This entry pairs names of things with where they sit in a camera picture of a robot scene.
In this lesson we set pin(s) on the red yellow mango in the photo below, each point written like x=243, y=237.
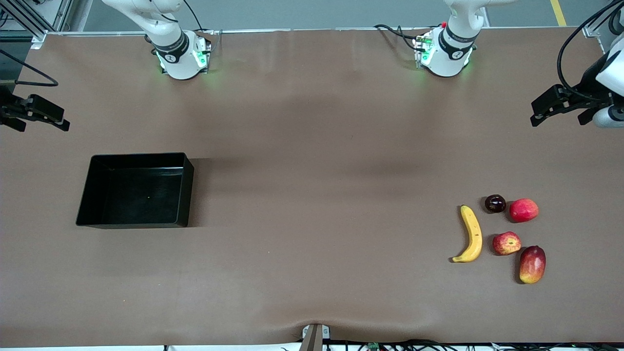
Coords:
x=532, y=264

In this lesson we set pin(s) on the black plastic box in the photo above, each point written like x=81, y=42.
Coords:
x=136, y=195

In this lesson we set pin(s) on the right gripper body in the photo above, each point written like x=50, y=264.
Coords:
x=7, y=108

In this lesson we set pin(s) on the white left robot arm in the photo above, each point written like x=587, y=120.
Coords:
x=451, y=53

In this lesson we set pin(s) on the aluminium frame profile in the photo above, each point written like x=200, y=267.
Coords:
x=597, y=27
x=29, y=19

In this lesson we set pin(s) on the red yellow apple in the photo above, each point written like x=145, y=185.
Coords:
x=507, y=243

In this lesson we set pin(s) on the dark purple plum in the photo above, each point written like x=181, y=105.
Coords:
x=495, y=203

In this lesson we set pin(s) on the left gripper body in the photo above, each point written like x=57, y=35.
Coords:
x=588, y=87

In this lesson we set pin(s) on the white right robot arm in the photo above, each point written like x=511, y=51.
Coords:
x=173, y=48

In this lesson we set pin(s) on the plain red apple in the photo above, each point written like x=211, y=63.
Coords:
x=524, y=210

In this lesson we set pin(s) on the yellow banana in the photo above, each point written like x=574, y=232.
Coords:
x=474, y=234

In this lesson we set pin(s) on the brown table cover mat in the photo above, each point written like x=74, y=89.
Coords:
x=312, y=122

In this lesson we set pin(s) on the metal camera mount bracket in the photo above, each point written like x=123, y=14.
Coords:
x=314, y=337

